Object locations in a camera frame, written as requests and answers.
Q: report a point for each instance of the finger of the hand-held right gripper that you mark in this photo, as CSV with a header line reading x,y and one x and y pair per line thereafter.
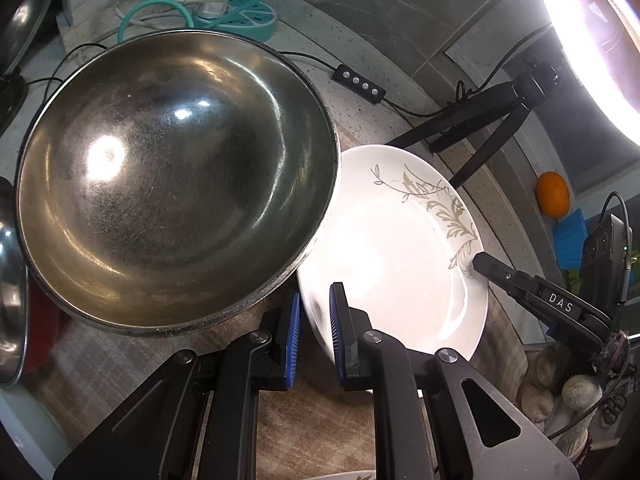
x,y
530,287

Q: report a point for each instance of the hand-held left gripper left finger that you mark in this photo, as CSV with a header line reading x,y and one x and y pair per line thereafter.
x,y
292,345

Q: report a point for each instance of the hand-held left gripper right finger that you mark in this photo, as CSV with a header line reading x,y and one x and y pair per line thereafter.
x,y
337,340

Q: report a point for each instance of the white plate grey leaf print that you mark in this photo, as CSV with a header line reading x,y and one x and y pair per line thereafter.
x,y
395,260

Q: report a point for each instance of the person's right hand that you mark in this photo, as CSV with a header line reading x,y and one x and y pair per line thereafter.
x,y
580,390

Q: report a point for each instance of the orange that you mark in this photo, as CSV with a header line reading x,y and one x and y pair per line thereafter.
x,y
552,195

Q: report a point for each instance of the plaid cloth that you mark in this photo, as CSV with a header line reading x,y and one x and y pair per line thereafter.
x,y
310,435

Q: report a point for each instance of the black tripod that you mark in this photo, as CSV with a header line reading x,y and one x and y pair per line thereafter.
x,y
500,95

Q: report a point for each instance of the large steel bowl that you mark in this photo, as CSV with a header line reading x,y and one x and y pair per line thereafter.
x,y
175,185

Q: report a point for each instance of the black inline remote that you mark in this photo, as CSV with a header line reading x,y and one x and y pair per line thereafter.
x,y
360,83

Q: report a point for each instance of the small steel bowl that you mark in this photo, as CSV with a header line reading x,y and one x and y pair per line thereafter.
x,y
10,310

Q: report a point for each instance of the teal power strip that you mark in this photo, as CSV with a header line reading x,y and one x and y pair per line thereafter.
x,y
250,20

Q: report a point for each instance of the dark round stand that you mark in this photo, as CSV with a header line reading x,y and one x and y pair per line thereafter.
x,y
10,97

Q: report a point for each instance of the glass pot lid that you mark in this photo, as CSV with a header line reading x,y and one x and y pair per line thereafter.
x,y
30,15

